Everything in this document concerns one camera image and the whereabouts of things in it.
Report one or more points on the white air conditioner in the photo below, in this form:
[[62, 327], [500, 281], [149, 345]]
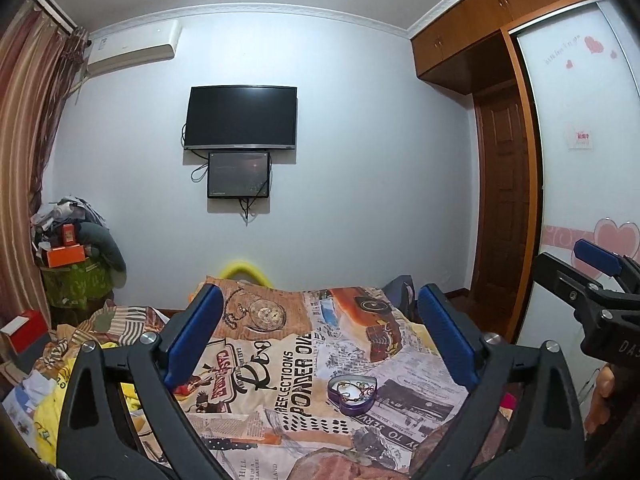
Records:
[[135, 46]]

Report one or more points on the black wall television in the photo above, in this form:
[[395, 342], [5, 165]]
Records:
[[241, 116]]

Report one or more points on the striped brown curtain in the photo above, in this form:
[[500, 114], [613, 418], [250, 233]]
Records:
[[39, 63]]

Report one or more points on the red box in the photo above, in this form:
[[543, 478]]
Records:
[[25, 329]]

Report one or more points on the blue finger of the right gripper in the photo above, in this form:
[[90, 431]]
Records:
[[595, 260]]

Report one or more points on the brown wooden door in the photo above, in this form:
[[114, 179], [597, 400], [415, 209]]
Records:
[[504, 202]]

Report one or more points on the wooden overhead cabinet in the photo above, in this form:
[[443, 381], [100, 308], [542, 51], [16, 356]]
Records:
[[465, 51]]

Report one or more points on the orange box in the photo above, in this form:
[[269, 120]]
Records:
[[65, 256]]

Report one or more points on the newspaper print bed blanket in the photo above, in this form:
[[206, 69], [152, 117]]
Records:
[[257, 397]]

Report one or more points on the white heart-decorated wardrobe door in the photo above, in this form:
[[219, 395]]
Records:
[[582, 65]]

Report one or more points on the small black wall monitor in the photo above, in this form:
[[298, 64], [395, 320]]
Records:
[[238, 175]]

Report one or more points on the person's hand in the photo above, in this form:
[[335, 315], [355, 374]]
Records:
[[599, 412]]

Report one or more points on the purple heart-shaped jewelry tin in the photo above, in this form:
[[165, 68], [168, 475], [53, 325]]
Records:
[[352, 395]]

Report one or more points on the striped pillow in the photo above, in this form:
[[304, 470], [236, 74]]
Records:
[[121, 325]]

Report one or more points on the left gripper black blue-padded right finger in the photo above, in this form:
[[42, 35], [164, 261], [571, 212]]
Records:
[[521, 419]]

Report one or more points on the grey stuffed cushion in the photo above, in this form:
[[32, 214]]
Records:
[[100, 238]]

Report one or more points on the yellow garment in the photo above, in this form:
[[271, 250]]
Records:
[[48, 412]]

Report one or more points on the yellow curved bed rail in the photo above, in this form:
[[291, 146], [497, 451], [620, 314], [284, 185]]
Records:
[[243, 269]]

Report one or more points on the green patterned bag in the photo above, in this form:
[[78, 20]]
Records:
[[74, 286]]

